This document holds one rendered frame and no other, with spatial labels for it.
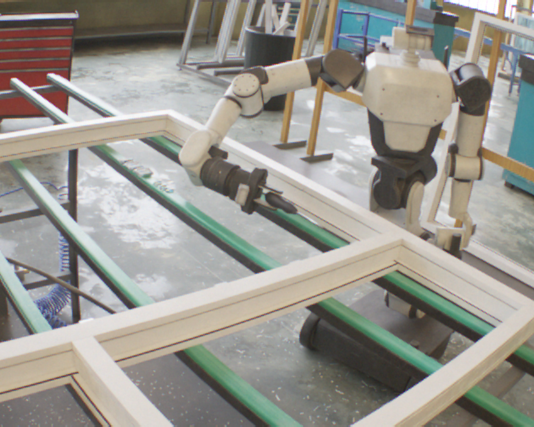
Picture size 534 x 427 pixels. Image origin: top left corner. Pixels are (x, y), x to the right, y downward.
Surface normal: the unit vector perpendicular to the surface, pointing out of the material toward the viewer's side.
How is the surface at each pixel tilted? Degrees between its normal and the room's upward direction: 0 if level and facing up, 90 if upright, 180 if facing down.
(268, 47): 94
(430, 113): 98
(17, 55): 90
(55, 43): 90
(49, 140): 90
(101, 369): 0
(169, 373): 0
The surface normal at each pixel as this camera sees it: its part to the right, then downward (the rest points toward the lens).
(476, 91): -0.11, 0.51
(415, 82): -0.06, -0.25
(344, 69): 0.07, 0.09
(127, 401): 0.14, -0.91
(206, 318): 0.66, 0.38
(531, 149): -0.74, 0.17
